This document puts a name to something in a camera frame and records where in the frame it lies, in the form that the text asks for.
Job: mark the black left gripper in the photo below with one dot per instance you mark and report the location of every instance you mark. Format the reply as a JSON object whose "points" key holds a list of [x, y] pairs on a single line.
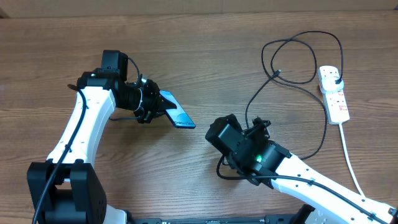
{"points": [[156, 101]]}

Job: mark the Galaxy smartphone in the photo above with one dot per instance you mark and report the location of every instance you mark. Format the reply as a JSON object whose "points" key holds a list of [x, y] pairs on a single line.
{"points": [[178, 115]]}

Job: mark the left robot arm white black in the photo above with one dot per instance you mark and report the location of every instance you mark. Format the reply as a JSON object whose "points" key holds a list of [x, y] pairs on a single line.
{"points": [[65, 188]]}

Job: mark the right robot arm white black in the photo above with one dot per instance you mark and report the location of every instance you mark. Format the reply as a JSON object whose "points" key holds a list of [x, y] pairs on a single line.
{"points": [[258, 159]]}

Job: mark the white USB charger plug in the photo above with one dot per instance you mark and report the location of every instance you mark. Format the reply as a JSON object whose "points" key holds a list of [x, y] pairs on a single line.
{"points": [[331, 84]]}

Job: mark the white power strip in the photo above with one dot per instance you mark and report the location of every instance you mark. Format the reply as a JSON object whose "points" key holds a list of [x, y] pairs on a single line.
{"points": [[335, 102]]}

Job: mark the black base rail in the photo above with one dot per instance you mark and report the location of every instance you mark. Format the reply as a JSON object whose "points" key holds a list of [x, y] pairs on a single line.
{"points": [[267, 219]]}

